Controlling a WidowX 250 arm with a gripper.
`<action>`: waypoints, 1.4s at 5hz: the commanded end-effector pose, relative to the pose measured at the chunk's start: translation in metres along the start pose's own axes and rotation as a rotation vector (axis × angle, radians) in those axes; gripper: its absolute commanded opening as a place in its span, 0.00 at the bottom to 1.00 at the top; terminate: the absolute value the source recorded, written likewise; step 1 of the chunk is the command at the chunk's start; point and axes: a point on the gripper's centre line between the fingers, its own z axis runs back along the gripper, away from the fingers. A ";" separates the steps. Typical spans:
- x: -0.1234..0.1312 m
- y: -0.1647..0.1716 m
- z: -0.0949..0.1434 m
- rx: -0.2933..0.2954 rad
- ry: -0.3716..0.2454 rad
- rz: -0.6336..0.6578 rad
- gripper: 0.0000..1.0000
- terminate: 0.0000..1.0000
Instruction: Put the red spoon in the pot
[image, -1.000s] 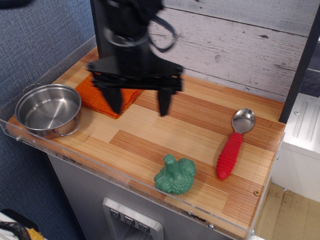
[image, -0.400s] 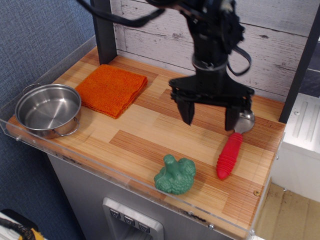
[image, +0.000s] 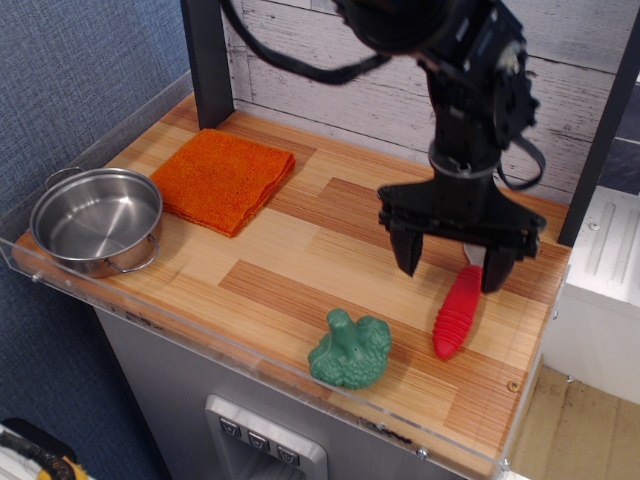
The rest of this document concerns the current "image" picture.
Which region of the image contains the silver button panel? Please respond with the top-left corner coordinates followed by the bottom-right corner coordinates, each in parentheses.
top-left (205, 394), bottom-right (329, 479)

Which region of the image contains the right dark upright post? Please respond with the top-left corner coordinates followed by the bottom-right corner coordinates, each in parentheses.
top-left (557, 9), bottom-right (639, 247)

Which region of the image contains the orange folded cloth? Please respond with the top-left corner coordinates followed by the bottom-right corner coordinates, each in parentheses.
top-left (151, 129), bottom-right (296, 238)

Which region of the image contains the white side counter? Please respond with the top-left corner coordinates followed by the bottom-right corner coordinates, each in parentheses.
top-left (541, 187), bottom-right (639, 403)

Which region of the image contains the yellow object bottom left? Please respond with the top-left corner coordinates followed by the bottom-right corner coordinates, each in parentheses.
top-left (36, 457), bottom-right (90, 480)

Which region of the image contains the red handled metal spoon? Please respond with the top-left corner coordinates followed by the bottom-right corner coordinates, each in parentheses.
top-left (432, 243), bottom-right (486, 359)

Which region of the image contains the stainless steel pot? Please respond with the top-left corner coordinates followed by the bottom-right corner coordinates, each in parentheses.
top-left (29, 167), bottom-right (163, 278)

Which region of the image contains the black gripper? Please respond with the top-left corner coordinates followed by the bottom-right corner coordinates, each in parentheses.
top-left (378, 169), bottom-right (546, 293)

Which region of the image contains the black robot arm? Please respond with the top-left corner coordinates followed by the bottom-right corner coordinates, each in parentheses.
top-left (337, 1), bottom-right (546, 293)

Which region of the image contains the clear acrylic edge guard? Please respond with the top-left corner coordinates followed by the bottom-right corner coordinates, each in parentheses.
top-left (8, 67), bottom-right (568, 479)

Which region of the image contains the black object bottom left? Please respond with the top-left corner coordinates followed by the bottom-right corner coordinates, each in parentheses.
top-left (1, 419), bottom-right (76, 479)

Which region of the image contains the green toy broccoli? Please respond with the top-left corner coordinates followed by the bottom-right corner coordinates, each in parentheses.
top-left (307, 309), bottom-right (392, 390)

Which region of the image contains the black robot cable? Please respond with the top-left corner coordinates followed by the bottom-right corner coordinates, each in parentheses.
top-left (219, 0), bottom-right (391, 86)

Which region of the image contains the grey toy kitchen cabinet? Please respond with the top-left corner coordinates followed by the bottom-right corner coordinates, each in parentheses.
top-left (97, 311), bottom-right (457, 479)

